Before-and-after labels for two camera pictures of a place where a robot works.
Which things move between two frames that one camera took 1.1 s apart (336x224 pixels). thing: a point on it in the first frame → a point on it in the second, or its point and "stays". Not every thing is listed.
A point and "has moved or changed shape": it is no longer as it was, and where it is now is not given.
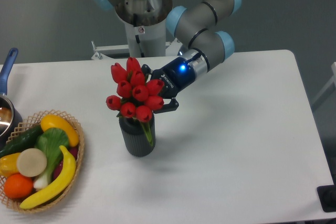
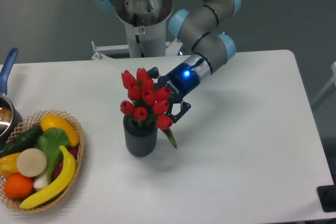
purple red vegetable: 74,151 stays
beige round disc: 31,162 stays
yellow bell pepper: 8,164 stays
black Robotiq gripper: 176,75 → 179,82
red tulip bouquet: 137,97 has moved or changed shape
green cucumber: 25,140 stays
